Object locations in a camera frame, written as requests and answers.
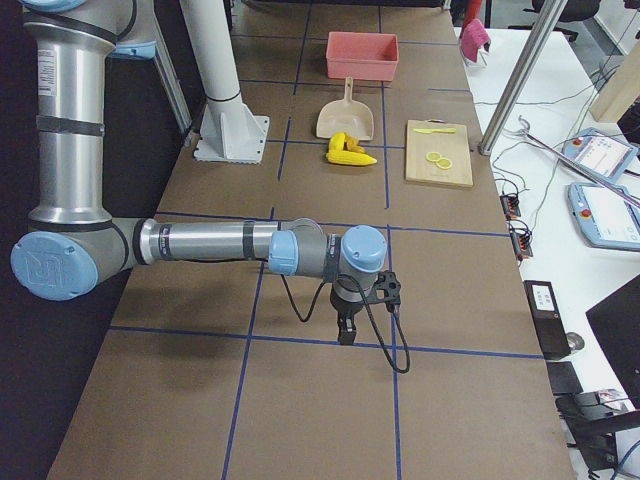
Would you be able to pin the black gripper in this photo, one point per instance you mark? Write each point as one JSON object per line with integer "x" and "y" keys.
{"x": 344, "y": 308}

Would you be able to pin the yellow corn cob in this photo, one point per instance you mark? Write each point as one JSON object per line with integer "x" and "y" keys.
{"x": 349, "y": 158}

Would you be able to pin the brown ginger root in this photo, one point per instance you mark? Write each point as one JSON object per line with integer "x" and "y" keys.
{"x": 352, "y": 144}

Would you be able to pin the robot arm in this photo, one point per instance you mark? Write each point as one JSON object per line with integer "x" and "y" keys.
{"x": 74, "y": 243}

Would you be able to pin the pink plastic bin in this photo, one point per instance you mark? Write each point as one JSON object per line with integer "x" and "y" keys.
{"x": 362, "y": 56}

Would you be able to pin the lemon slice near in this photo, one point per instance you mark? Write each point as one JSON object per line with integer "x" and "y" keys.
{"x": 444, "y": 163}

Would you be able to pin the lemon slice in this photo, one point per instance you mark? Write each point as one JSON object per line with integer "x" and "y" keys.
{"x": 433, "y": 156}
{"x": 444, "y": 163}

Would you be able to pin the lemon slice far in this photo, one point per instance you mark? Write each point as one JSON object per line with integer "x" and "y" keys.
{"x": 433, "y": 156}

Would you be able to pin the black power box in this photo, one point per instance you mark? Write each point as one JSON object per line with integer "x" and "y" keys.
{"x": 546, "y": 319}

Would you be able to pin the wooden cutting board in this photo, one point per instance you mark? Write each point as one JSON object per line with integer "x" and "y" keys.
{"x": 455, "y": 147}

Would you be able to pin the yellow plastic knife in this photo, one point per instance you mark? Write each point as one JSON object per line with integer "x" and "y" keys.
{"x": 449, "y": 130}

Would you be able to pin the teach pendant near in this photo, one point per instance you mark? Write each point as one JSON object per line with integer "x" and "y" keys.
{"x": 603, "y": 218}

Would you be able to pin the teach pendant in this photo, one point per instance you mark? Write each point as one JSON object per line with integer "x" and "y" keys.
{"x": 603, "y": 218}
{"x": 607, "y": 156}

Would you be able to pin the teach pendant far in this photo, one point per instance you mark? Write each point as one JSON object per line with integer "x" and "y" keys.
{"x": 607, "y": 156}

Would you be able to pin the magenta cloth on stand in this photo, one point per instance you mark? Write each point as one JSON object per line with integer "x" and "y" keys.
{"x": 474, "y": 42}

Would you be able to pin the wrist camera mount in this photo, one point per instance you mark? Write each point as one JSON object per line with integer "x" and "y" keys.
{"x": 386, "y": 289}

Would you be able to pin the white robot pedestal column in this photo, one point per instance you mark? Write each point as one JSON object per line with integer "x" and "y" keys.
{"x": 229, "y": 131}

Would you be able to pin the aluminium frame post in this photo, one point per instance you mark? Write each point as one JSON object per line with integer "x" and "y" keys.
{"x": 536, "y": 41}

